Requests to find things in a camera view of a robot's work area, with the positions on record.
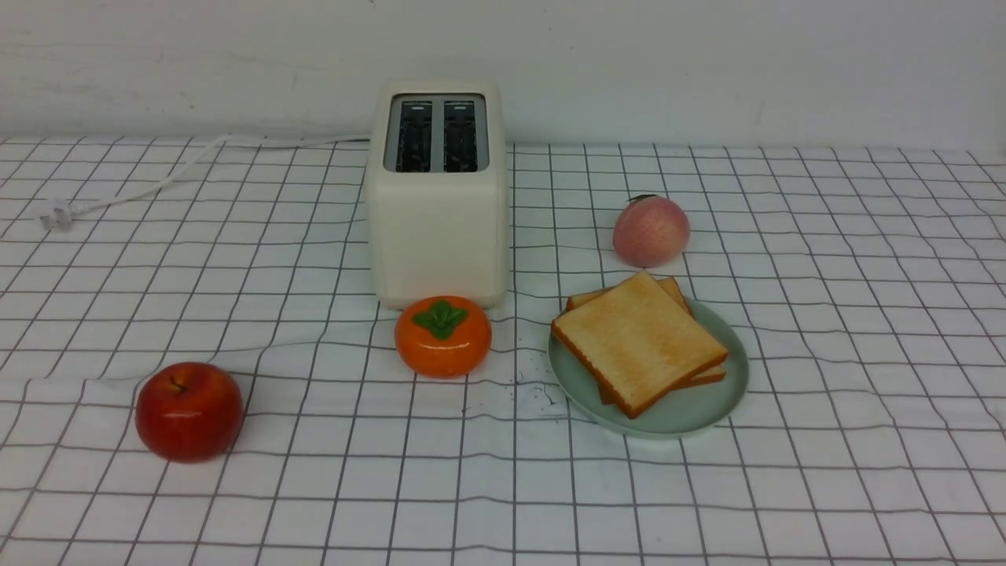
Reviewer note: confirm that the light green plate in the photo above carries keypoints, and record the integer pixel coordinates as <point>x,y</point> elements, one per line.
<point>680,412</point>

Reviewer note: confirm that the white grid tablecloth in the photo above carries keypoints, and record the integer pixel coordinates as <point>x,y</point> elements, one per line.
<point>867,286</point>

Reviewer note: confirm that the red apple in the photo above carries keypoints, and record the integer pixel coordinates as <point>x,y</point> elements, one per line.
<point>189,412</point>

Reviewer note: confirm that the orange persimmon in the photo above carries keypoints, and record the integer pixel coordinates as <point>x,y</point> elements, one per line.
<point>443,336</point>

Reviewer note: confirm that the pink peach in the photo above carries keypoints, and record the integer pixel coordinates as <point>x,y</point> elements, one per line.
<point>650,231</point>

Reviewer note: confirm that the toast slice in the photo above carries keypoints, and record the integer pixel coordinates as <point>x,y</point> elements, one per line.
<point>671,287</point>
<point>637,342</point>

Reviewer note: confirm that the white two-slot toaster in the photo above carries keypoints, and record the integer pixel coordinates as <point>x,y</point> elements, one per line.
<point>437,192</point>

